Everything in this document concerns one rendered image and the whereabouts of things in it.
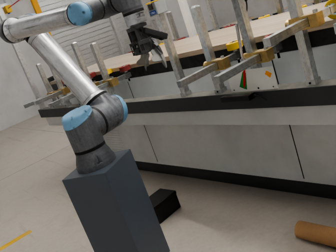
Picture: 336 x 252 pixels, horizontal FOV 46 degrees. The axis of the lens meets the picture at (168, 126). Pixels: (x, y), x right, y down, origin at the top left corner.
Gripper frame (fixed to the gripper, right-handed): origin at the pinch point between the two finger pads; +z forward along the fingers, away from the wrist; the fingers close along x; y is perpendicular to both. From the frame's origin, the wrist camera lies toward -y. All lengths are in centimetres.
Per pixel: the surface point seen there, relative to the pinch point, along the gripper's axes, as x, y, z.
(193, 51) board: -34, -50, 4
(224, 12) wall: -699, -748, 35
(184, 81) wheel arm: 3.3, -9.0, 9.4
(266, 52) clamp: 30.2, -33.6, 7.8
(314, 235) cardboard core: 39, -22, 88
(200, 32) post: -3.6, -31.9, -6.9
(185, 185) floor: -78, -42, 94
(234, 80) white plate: 9.0, -32.0, 17.8
